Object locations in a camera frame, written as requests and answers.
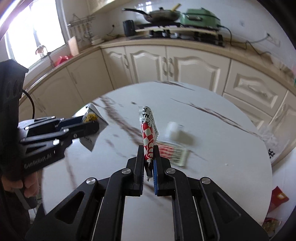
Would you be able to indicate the stacked white bowls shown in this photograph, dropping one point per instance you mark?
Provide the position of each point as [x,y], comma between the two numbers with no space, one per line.
[97,41]

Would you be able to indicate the steel faucet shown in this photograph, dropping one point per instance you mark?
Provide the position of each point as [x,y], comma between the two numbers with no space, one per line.
[44,53]

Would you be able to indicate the red green flat packet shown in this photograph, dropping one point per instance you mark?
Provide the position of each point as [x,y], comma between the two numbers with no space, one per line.
[177,155]

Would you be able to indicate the round white marble table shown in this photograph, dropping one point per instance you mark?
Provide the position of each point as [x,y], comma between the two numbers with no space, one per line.
[200,132]

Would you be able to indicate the silver yellow wrapper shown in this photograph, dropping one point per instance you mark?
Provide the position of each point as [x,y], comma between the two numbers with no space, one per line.
[93,122]

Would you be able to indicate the wooden cutting board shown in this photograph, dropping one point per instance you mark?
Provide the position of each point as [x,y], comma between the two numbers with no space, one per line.
[73,46]

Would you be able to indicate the black electric kettle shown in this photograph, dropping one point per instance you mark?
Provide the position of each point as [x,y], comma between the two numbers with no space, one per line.
[129,28]

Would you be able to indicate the kitchen window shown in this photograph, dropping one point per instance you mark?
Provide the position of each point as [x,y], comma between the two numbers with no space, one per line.
[37,25]

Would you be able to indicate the red paper bag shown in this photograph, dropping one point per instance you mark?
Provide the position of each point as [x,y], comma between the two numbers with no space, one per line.
[277,198]

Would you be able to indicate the lower cream cabinets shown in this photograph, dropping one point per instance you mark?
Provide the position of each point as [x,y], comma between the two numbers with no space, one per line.
[264,92]

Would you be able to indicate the hanging utensil rack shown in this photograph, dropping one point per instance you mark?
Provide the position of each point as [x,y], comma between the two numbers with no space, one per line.
[81,28]

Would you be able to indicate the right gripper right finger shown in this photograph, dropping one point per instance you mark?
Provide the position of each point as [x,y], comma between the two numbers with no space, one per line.
[201,209]

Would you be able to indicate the red white checkered wrapper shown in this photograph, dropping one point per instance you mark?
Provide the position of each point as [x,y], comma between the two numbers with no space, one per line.
[149,135]

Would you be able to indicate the black gas stove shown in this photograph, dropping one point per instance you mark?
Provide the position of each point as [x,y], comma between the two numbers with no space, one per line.
[208,38]

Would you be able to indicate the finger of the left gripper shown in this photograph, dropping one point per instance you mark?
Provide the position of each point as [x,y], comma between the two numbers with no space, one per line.
[53,122]
[63,136]

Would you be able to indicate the person's left hand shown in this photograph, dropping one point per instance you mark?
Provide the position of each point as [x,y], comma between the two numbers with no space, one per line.
[30,183]

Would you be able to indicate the green electric cooker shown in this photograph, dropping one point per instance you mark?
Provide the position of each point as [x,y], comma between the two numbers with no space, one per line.
[200,18]

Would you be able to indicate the black wok with lid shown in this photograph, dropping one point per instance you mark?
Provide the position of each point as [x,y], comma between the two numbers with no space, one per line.
[161,15]

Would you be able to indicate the white packaged block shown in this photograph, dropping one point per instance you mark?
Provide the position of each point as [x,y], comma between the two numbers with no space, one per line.
[175,133]

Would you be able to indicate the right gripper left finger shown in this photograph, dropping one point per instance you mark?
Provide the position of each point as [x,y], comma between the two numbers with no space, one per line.
[94,210]

